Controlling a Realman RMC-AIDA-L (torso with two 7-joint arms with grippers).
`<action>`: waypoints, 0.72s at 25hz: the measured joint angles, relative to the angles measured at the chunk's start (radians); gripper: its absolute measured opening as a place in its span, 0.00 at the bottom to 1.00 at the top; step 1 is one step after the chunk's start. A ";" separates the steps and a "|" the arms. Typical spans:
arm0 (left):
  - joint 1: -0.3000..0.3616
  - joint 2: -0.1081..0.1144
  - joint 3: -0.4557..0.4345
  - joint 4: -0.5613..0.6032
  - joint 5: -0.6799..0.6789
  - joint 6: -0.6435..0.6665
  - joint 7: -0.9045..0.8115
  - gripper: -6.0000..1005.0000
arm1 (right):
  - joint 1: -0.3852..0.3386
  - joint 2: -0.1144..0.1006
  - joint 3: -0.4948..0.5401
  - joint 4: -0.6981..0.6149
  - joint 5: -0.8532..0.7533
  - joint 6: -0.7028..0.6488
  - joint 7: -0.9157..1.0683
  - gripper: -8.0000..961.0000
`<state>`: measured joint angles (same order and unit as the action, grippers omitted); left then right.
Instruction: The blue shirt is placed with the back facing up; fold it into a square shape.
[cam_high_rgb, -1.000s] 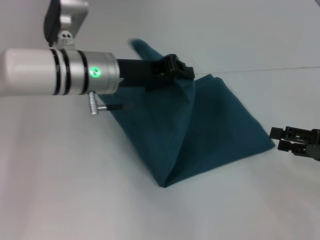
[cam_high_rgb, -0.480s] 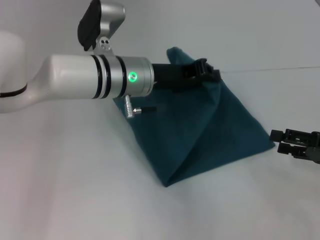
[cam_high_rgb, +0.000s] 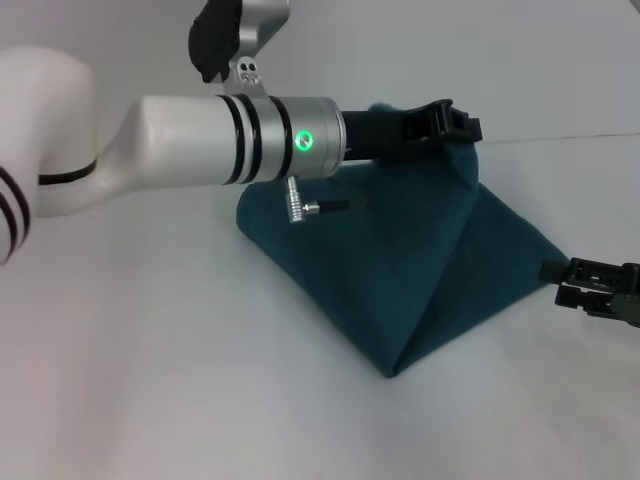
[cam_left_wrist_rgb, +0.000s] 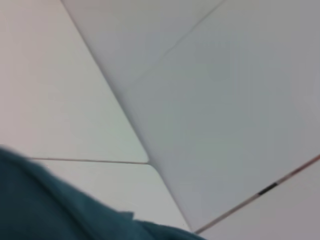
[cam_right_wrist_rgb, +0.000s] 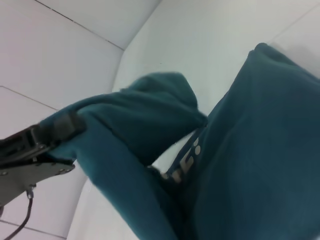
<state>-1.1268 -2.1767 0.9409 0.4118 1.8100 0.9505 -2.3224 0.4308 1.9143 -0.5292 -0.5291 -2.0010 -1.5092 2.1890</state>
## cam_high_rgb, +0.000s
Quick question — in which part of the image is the grey left wrist cable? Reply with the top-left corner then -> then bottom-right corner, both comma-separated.
282,175 -> 370,227

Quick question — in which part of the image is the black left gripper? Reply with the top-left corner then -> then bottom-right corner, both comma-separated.
339,98 -> 484,165

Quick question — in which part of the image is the teal blue shirt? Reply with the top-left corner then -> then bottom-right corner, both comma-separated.
234,99 -> 576,381

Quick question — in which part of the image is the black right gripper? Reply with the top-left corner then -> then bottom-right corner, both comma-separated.
542,256 -> 640,329

